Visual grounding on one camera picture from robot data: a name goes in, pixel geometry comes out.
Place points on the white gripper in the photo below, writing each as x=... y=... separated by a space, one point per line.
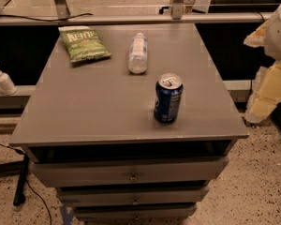
x=278 y=35

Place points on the green jalapeno chip bag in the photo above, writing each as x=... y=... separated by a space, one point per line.
x=83 y=43

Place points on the clear plastic water bottle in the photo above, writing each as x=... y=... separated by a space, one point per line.
x=137 y=62

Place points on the white pump dispenser bottle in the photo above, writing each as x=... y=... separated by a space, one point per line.
x=7 y=86

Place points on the blue soda can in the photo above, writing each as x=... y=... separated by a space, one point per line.
x=169 y=88

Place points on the grey drawer cabinet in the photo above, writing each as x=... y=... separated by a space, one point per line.
x=103 y=112

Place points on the top grey drawer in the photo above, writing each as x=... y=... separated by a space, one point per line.
x=123 y=172

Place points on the grey drawer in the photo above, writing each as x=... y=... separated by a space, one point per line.
x=123 y=172
x=132 y=196
x=130 y=212

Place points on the middle grey drawer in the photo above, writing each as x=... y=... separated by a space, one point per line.
x=132 y=196

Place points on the bottom grey drawer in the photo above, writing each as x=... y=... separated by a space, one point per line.
x=130 y=212

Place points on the black stand leg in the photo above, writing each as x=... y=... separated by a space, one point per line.
x=19 y=168

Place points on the metal frame rail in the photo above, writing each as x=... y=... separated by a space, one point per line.
x=246 y=17

